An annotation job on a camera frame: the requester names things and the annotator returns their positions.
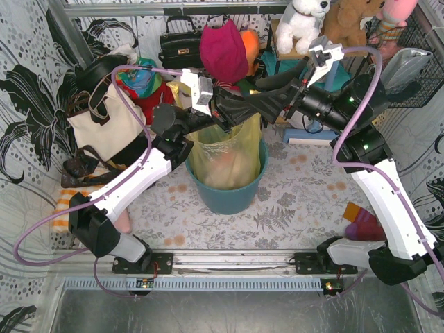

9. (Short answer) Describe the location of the white plush dog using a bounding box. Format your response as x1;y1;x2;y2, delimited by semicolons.
275;0;331;55

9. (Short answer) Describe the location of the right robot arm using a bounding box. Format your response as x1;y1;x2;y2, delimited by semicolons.
247;59;443;285

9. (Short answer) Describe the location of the teal folded cloth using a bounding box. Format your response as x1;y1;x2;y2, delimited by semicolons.
260;51;352;92

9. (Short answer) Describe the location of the brown teddy bear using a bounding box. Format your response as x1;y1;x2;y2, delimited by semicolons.
321;0;385;47

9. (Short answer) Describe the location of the purple orange sock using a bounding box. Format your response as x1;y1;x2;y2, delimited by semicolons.
343;202;386;241

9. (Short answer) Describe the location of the teal trash bin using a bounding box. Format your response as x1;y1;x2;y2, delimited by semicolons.
185;139;269;215

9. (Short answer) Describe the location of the white pink plush doll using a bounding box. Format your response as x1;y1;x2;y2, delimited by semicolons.
214;80;241;92

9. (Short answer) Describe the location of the magenta fabric bag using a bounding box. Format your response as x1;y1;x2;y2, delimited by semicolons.
199;19;248;83

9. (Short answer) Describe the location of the pink plush toy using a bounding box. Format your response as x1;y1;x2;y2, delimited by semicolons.
376;0;418;41

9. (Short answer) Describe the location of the silver foil pouch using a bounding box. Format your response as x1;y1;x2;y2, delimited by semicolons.
380;48;433;89

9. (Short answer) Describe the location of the colourful printed bag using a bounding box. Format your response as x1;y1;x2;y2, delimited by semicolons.
116;69;162;99

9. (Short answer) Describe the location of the purple cable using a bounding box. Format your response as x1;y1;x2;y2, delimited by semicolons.
331;46;444;317
13;65;185;299

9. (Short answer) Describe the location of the yellow trash bag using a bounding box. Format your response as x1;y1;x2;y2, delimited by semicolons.
166;79;263;190

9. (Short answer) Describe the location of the orange plush toy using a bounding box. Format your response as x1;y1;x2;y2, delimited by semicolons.
240;29;260;76

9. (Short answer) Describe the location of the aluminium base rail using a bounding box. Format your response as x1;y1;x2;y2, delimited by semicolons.
51;248;426;278

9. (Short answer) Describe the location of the orange checkered cloth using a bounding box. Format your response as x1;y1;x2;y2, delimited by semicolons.
51;189;91;234

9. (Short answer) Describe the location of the black metal shelf rack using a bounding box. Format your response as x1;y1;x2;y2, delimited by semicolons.
260;19;374;129

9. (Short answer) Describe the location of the brown leather bag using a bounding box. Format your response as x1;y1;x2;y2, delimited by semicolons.
61;145;126;188

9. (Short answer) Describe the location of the black leather handbag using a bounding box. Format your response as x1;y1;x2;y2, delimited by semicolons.
158;15;204;69

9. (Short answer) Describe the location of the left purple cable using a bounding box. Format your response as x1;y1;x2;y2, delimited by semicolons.
13;65;185;299

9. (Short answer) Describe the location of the black wire basket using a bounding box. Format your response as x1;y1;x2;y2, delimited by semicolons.
367;17;443;108

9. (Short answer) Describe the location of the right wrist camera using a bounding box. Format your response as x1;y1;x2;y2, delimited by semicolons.
307;35;344;87

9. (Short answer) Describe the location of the pink cylindrical plush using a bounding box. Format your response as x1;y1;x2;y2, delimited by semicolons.
113;209;133;234

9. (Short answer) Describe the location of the blue floor sweeper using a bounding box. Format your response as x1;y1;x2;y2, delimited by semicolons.
283;61;339;146

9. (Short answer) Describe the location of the red garment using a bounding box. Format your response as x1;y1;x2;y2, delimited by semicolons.
133;83;175;126

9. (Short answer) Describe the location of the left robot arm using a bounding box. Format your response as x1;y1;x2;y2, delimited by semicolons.
69;89;260;273

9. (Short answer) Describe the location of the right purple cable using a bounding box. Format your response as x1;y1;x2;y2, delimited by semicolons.
331;46;444;317

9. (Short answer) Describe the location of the cream canvas tote bag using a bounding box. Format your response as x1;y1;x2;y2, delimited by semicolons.
68;85;146;160

